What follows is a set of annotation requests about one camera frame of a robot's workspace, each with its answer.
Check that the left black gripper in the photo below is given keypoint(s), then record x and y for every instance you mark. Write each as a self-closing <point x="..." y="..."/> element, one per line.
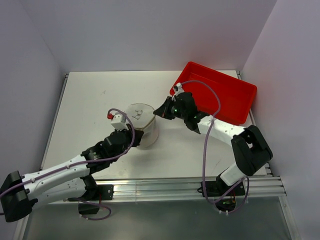
<point x="137" y="136"/>

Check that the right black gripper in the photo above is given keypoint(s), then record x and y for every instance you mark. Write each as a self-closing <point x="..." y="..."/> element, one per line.
<point x="164" y="110"/>

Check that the white mesh laundry bag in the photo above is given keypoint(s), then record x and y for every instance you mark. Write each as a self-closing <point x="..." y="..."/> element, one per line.
<point x="143" y="119"/>

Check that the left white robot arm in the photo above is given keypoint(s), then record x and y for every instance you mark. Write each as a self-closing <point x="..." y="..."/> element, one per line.
<point x="20" y="194"/>

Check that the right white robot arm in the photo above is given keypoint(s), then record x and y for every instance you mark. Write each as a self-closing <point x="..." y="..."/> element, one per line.
<point x="250" y="149"/>

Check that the red plastic bin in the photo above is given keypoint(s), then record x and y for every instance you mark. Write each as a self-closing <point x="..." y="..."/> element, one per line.
<point x="236" y="96"/>

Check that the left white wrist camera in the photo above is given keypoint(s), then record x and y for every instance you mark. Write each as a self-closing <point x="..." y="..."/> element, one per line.
<point x="118" y="121"/>

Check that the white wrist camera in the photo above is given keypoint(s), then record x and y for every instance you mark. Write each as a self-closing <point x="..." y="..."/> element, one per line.
<point x="178" y="89"/>
<point x="118" y="121"/>

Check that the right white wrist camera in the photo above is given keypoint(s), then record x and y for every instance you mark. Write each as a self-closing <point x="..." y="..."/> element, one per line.
<point x="178" y="89"/>

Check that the aluminium mounting rail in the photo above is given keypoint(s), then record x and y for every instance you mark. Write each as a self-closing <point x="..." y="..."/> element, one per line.
<point x="180" y="189"/>

